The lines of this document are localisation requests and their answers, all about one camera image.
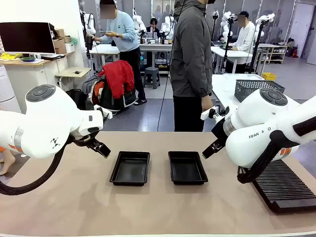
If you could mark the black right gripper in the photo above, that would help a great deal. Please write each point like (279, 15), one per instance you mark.
(221, 130)

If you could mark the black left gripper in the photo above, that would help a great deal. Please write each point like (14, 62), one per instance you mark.
(90, 144)

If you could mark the black plastic ESD tray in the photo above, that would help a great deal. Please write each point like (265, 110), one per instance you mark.
(129, 170)
(187, 170)

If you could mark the grey-sleeved right forearm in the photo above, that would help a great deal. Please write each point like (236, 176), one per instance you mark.
(204, 79)

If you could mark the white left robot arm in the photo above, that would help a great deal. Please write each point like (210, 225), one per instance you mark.
(49, 118)

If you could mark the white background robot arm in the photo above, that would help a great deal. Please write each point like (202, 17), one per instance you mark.
(225, 22)
(169, 24)
(264, 18)
(138, 21)
(92, 27)

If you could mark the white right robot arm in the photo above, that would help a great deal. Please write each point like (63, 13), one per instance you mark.
(259, 116)

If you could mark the grey-jacket person's right hand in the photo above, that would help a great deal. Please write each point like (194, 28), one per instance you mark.
(207, 102)

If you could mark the black jacket with white trim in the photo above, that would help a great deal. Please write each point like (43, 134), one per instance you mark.
(123, 101)

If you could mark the black backpack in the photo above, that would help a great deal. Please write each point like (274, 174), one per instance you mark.
(77, 98)

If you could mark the large white rounded table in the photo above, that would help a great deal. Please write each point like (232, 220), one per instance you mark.
(222, 86)

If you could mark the red jacket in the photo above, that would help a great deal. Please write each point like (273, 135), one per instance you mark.
(118, 76)

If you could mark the black slotted board rack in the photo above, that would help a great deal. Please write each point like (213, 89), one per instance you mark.
(284, 185)

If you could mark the small light wood table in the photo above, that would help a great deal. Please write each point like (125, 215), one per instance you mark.
(71, 72)

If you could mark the grey plastic stool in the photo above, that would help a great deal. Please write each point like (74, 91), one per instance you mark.
(151, 76)

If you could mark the person in grey jacket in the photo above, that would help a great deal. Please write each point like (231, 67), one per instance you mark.
(190, 61)

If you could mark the yellow plastic bin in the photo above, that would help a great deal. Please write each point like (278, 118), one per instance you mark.
(269, 77)

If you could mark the black tripod pole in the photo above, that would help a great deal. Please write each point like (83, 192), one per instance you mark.
(227, 49)
(256, 49)

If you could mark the white cabinet with wooden top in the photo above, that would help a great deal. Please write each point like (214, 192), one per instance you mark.
(37, 74)

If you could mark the black keyboard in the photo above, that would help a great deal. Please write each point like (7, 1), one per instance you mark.
(53, 56)

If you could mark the white storage box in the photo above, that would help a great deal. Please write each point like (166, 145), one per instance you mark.
(70, 47)

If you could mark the brown cardboard box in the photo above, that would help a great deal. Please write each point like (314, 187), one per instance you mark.
(59, 47)
(67, 39)
(59, 32)

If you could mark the low wooden shelf unit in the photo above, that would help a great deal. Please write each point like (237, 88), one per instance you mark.
(276, 53)

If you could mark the person in white shirt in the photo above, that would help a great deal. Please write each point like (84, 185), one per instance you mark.
(245, 37)

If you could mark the green bowl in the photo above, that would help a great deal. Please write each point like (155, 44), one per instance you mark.
(28, 59)

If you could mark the person in light blue sweater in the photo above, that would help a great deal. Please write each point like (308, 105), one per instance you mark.
(123, 32)

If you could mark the yellow cloth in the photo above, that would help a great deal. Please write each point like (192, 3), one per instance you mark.
(10, 56)

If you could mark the dark-haired person in black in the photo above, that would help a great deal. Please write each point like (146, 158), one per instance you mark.
(153, 27)

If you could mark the black computer monitor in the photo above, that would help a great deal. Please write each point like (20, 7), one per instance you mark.
(27, 37)

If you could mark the pale room door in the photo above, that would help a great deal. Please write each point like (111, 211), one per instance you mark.
(302, 29)

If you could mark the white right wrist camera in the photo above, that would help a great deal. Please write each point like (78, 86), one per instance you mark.
(208, 114)

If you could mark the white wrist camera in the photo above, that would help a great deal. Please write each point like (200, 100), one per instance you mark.
(105, 113)
(208, 114)

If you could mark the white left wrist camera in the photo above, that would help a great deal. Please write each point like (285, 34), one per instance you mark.
(105, 113)

